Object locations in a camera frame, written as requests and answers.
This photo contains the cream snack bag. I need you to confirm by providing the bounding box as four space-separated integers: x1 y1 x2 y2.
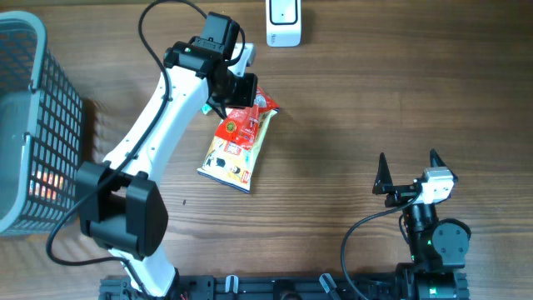
197 110 277 193

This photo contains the red snack packet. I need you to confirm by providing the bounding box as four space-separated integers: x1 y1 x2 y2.
215 87 280 150

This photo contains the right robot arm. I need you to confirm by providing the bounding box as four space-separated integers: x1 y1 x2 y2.
372 149 471 300

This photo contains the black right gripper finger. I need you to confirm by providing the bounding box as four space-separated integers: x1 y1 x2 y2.
372 152 394 195
430 148 459 183

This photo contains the white barcode scanner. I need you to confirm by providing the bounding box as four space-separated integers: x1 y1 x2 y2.
265 0 301 48

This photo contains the black left camera cable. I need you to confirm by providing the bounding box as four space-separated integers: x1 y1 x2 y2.
45 0 247 293

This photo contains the teal tissue pack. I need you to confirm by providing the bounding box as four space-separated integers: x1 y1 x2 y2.
202 104 212 114

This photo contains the grey plastic shopping basket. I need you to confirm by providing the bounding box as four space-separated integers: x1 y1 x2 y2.
1 11 85 237

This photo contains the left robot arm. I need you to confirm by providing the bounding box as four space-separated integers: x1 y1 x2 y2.
76 12 257 299

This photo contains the black camera cable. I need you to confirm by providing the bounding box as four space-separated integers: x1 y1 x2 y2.
45 0 247 293
340 192 424 300

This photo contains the black right camera cable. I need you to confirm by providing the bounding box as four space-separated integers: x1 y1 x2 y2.
340 192 424 300

